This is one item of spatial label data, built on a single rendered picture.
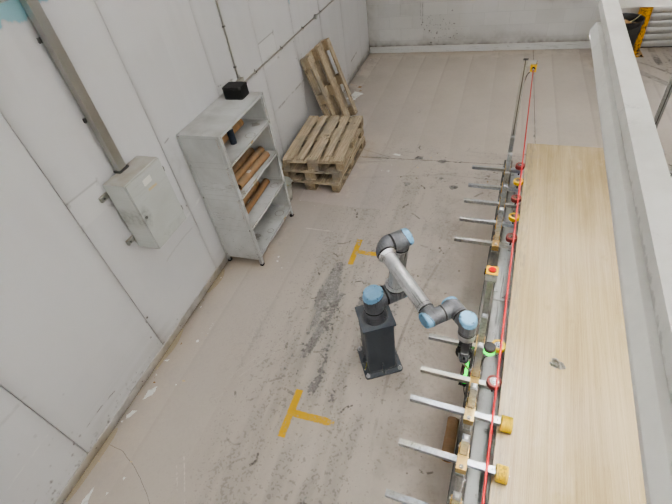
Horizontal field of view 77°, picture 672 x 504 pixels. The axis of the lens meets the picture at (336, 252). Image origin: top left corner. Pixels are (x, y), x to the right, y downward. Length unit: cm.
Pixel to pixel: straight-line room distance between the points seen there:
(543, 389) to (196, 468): 246
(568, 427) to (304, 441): 183
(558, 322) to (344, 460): 174
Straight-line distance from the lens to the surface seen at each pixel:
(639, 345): 107
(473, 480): 270
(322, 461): 341
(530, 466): 248
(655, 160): 143
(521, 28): 954
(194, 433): 380
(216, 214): 447
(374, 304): 303
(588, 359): 287
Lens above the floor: 316
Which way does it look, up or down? 43 degrees down
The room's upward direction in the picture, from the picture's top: 10 degrees counter-clockwise
